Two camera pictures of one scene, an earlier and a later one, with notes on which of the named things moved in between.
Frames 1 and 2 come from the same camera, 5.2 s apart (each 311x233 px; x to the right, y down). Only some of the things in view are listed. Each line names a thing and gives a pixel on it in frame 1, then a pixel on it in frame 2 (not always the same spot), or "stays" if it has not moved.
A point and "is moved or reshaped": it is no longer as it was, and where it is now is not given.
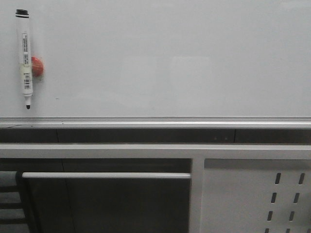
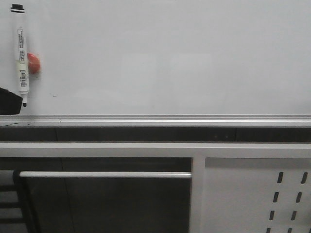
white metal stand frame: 198,152 stays
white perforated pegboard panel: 256,195 stays
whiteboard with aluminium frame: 160,64 stays
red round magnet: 37,67 is moved or reshaped
